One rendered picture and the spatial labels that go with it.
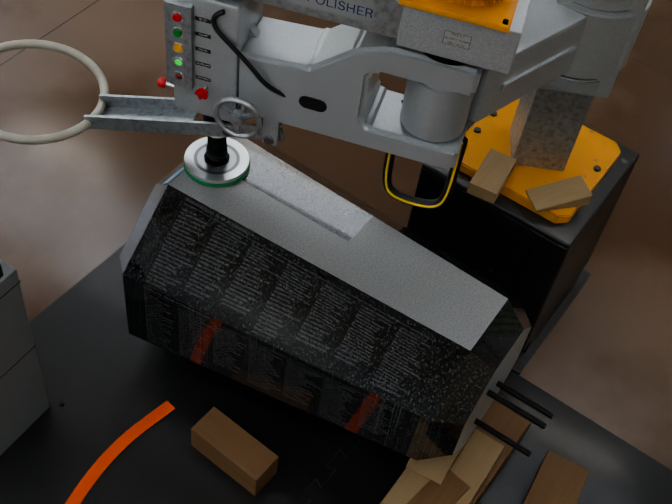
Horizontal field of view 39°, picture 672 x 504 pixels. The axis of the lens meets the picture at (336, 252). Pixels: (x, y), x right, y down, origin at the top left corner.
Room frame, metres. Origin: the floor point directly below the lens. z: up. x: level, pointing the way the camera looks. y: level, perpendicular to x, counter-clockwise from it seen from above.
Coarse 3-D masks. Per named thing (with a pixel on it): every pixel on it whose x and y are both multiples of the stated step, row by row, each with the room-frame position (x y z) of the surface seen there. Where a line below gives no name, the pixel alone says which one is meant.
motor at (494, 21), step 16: (400, 0) 1.99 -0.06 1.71; (416, 0) 2.00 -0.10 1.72; (432, 0) 2.01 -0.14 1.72; (448, 0) 2.02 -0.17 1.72; (464, 0) 2.01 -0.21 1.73; (480, 0) 1.99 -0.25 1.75; (496, 0) 2.03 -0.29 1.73; (512, 0) 2.06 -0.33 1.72; (448, 16) 1.97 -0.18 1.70; (464, 16) 1.96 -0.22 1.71; (480, 16) 1.97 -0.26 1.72; (496, 16) 1.98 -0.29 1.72; (512, 16) 1.99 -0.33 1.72
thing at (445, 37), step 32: (256, 0) 2.08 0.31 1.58; (288, 0) 2.07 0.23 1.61; (320, 0) 2.05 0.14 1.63; (352, 0) 2.04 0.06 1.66; (384, 0) 2.03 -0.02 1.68; (384, 32) 2.02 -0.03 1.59; (416, 32) 2.00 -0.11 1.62; (448, 32) 1.98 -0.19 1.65; (480, 32) 1.97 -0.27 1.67; (512, 32) 1.96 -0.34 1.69; (448, 64) 2.01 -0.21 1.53; (480, 64) 1.97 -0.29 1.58
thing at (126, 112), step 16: (112, 96) 2.33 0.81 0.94; (128, 96) 2.32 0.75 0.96; (144, 96) 2.32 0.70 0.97; (112, 112) 2.30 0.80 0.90; (128, 112) 2.29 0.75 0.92; (144, 112) 2.29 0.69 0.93; (160, 112) 2.28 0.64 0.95; (176, 112) 2.28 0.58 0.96; (192, 112) 2.27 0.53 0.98; (96, 128) 2.22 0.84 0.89; (112, 128) 2.21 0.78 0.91; (128, 128) 2.20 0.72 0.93; (144, 128) 2.19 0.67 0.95; (160, 128) 2.18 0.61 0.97; (176, 128) 2.17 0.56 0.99; (192, 128) 2.16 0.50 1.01; (208, 128) 2.16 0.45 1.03; (240, 128) 2.14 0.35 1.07
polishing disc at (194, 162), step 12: (192, 144) 2.26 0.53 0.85; (204, 144) 2.27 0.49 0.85; (228, 144) 2.29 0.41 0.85; (240, 144) 2.29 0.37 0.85; (192, 156) 2.20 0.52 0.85; (240, 156) 2.24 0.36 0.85; (192, 168) 2.15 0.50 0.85; (204, 168) 2.16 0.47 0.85; (216, 168) 2.17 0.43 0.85; (228, 168) 2.17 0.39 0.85; (240, 168) 2.18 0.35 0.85; (204, 180) 2.11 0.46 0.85; (216, 180) 2.11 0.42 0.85; (228, 180) 2.12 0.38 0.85
